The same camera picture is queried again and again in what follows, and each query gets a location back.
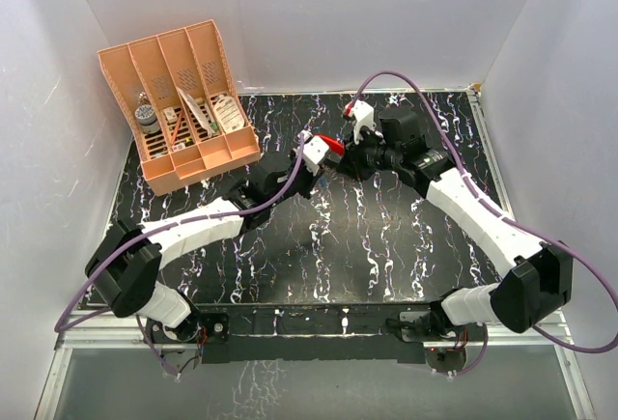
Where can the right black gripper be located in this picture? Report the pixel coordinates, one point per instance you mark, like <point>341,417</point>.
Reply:
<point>351,163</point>

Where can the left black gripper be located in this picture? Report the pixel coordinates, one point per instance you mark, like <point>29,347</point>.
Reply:
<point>310,180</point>

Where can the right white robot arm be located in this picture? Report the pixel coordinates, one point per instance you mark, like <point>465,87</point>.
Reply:
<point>536,278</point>

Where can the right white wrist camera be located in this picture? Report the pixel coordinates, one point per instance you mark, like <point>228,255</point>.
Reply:
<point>361,114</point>

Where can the orange pencil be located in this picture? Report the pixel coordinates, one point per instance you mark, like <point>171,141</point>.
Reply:
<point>177,127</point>

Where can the grey round tin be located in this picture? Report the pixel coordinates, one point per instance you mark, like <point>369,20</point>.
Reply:
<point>146,118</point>

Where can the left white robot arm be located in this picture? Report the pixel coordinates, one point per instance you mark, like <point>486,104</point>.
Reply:
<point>124,269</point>

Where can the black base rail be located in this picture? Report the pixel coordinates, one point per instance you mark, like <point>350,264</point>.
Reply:
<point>401,332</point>

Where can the small white label box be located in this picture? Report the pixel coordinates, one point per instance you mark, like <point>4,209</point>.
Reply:
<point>170,115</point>

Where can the white labelled packet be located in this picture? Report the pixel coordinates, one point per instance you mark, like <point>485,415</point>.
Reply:
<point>228,114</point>

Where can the orange plastic desk organizer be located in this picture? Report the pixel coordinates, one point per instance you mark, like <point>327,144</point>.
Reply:
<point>149,71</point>

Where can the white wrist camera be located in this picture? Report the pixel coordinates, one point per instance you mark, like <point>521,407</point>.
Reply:
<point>361,114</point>
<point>315,151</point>

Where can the white envelope card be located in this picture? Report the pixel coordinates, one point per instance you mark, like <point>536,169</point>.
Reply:
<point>201,114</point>

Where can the white and red keyring holder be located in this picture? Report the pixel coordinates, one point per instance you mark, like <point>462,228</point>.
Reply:
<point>336,151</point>

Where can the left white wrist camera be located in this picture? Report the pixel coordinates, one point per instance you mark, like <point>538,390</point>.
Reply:
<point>315,151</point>

